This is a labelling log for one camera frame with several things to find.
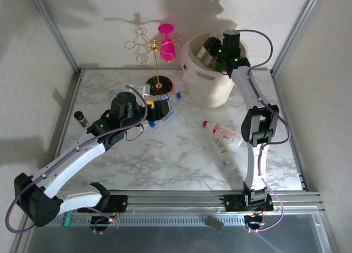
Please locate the aluminium frame post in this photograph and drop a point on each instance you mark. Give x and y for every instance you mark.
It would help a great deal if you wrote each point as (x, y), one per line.
(295, 30)
(54, 30)

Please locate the small black bottle gold label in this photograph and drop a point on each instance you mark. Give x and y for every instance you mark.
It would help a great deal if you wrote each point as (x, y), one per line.
(80, 117)

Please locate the green terminal connector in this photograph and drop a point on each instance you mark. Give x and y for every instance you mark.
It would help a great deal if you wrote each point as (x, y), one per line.
(66, 220)

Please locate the black controller board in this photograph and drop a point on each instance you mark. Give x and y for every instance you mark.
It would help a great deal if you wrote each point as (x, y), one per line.
(253, 222)
(99, 221)

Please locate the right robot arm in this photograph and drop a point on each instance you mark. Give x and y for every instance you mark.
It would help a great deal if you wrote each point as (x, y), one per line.
(254, 170)

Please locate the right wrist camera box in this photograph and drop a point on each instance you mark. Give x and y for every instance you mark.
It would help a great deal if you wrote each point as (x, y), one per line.
(202, 55)

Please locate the pink plastic wine glass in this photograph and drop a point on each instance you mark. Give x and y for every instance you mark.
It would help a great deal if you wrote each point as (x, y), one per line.
(167, 48)

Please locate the translucent white plastic bin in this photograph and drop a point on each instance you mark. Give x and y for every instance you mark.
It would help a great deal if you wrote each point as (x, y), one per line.
(209, 93)

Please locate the yellow can silver lid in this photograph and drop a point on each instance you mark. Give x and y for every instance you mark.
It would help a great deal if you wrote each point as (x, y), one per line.
(112, 93)

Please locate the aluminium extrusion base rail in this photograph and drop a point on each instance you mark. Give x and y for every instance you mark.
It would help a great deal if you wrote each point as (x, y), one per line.
(176, 203)

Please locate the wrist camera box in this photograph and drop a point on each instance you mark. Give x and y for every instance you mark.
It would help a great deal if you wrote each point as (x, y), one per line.
(202, 55)
(145, 89)

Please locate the clear bottle green label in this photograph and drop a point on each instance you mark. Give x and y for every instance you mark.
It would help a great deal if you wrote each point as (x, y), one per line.
(220, 144)

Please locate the red cap clear bottle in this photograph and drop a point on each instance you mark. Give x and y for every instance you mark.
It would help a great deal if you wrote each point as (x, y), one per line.
(222, 130)

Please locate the grey metal panel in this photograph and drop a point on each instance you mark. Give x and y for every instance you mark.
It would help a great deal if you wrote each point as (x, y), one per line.
(165, 242)

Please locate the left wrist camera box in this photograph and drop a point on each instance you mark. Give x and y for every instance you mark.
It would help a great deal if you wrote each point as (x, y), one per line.
(145, 89)

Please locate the small blue label bottle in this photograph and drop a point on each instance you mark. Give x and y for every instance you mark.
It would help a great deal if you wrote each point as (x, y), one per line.
(164, 96)

